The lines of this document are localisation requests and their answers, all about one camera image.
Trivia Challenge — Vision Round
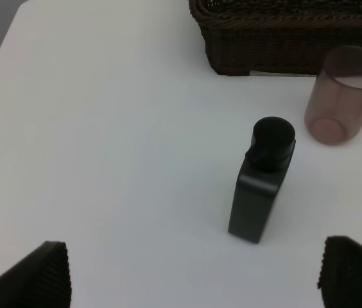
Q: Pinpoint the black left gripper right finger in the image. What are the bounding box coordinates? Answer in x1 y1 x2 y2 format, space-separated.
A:
317 236 362 307

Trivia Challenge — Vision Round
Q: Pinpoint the dark brown wicker basket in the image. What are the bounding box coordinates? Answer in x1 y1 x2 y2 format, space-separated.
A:
189 1 362 76

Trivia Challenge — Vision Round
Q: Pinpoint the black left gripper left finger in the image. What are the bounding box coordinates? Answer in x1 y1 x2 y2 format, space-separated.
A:
0 241 72 307

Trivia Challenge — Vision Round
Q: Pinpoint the translucent pink plastic cup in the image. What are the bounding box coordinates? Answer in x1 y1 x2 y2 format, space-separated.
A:
304 46 362 145

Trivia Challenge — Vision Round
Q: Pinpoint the dark green pump bottle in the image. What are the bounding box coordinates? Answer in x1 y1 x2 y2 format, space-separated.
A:
228 117 296 244

